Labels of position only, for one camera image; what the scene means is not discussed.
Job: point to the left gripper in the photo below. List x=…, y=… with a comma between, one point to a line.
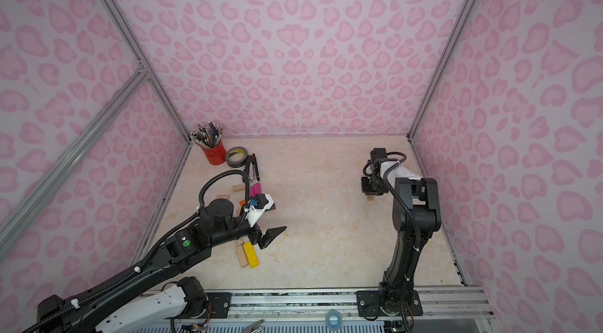
x=259, y=236

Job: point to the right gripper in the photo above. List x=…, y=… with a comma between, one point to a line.
x=372, y=184

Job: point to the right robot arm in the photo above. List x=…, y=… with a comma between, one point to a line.
x=416, y=216

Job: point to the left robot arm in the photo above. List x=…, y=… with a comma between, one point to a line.
x=180, y=249

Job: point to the wooden block beside yellow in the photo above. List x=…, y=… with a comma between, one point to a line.
x=241, y=256

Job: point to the wooden block top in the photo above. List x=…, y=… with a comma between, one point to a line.
x=238, y=188

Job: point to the black stapler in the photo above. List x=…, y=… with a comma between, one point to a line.
x=251, y=168

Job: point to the black tape roll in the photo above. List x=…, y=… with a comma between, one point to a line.
x=236, y=157

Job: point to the red pencil cup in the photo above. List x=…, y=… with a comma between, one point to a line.
x=216, y=155

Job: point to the bundle of coloured pencils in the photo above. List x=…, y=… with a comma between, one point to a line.
x=207, y=135

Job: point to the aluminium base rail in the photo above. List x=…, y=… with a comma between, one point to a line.
x=444, y=309

